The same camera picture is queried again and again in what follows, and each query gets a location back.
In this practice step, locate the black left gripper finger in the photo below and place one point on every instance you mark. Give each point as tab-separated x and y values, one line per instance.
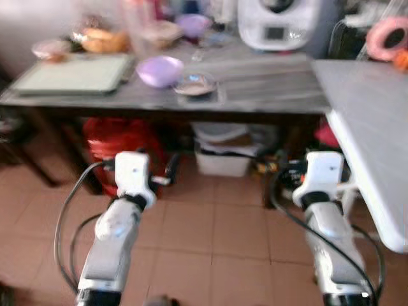
173	169

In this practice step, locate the large purple bowl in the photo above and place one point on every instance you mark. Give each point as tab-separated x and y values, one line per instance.
159	71

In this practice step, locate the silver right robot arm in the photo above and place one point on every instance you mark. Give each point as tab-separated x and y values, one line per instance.
338	248

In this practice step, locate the red plastic stool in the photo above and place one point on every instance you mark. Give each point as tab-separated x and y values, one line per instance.
108	143

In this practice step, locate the orange black device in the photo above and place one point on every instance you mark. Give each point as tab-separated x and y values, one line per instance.
401	59

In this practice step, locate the metal bowl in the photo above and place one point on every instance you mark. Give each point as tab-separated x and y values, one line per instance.
195	84

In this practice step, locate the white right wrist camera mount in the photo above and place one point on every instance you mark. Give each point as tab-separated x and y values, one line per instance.
320	173

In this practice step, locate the small clear food bowl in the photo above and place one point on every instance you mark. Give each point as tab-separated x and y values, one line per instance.
51	50

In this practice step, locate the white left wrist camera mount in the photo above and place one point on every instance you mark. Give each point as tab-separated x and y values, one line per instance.
134	173

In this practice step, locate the pink round appliance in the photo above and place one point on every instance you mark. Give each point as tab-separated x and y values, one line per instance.
389	38

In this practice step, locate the white kitchen cooking machine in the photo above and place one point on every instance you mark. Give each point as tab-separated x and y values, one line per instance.
280	29

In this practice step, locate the brown bread rolls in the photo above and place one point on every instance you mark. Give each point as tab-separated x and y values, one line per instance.
103	41

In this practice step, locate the pale green cutting board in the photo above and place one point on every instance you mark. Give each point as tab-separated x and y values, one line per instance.
73	74

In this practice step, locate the dark wooden counter table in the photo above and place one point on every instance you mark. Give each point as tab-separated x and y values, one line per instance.
268	89

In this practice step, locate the clear plastic food container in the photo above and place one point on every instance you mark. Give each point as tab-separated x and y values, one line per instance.
162	34

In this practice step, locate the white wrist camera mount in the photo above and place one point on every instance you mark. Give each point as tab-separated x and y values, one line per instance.
134	173
320	173

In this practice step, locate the white plastic folding table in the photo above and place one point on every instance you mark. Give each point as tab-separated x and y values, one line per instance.
373	127

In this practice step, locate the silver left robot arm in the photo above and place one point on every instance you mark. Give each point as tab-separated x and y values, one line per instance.
115	245

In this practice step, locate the white plastic bin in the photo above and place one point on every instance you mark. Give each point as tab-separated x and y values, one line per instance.
223	159

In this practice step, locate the small purple bowl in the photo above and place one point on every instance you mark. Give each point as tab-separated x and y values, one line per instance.
193	25

